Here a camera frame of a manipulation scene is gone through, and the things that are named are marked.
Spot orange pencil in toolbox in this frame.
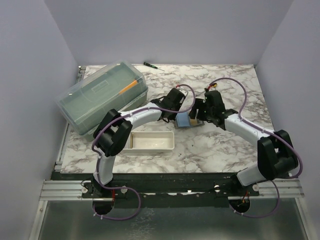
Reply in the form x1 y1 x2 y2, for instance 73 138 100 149
119 80 138 94

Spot grey cards stack in tray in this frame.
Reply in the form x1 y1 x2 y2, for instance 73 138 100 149
128 132 134 149

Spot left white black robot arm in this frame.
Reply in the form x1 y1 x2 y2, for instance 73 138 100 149
91 87 191 198

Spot black front mounting rail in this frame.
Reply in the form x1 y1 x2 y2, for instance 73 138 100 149
51 171 263 208

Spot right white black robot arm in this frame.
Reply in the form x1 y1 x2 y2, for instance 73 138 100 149
189 90 299 196

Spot small green black screwdriver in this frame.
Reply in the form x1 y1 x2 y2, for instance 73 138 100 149
143 61 165 72

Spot blue credit card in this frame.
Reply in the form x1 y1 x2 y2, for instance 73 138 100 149
175 112 191 128

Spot gold tan credit card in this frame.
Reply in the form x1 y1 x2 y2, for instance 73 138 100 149
190 119 200 126

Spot grey card holder wallet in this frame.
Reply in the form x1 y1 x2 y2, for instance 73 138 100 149
174 112 205 129

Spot yellow black handle screwdriver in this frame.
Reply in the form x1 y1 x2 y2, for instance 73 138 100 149
195 83 218 97

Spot translucent green plastic toolbox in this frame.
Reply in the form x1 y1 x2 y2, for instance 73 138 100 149
55 61 148 137

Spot white rectangular tray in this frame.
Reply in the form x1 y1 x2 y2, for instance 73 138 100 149
121 131 175 154

